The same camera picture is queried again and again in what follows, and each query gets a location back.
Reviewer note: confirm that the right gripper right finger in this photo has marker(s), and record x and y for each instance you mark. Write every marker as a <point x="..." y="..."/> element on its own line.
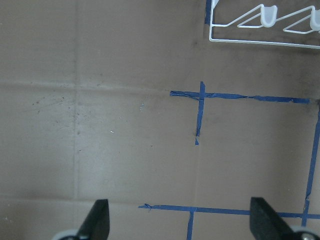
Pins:
<point x="266" y="224"/>

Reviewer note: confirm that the white wire cup rack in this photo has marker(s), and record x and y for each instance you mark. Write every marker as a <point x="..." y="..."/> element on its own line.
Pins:
<point x="284" y="23"/>

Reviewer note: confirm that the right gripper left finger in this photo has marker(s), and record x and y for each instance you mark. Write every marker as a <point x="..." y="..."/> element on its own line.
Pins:
<point x="96" y="225"/>

